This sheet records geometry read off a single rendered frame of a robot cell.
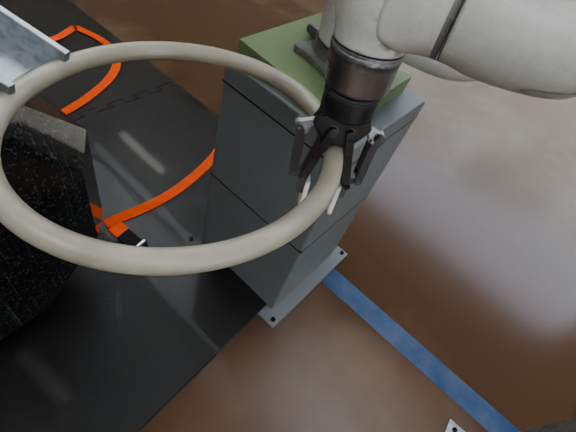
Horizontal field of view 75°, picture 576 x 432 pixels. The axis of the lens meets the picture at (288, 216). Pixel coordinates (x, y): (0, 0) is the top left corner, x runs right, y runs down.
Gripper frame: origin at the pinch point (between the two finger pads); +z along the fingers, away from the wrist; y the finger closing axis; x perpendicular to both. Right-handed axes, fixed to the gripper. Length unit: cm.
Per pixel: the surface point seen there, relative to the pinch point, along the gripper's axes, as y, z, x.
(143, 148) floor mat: 62, 75, -92
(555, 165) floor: -201, 95, -162
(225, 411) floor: 10, 84, 14
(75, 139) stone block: 55, 20, -28
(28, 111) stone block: 60, 9, -23
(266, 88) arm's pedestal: 10.8, 2.4, -35.6
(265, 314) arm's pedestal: 0, 83, -19
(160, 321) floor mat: 35, 80, -11
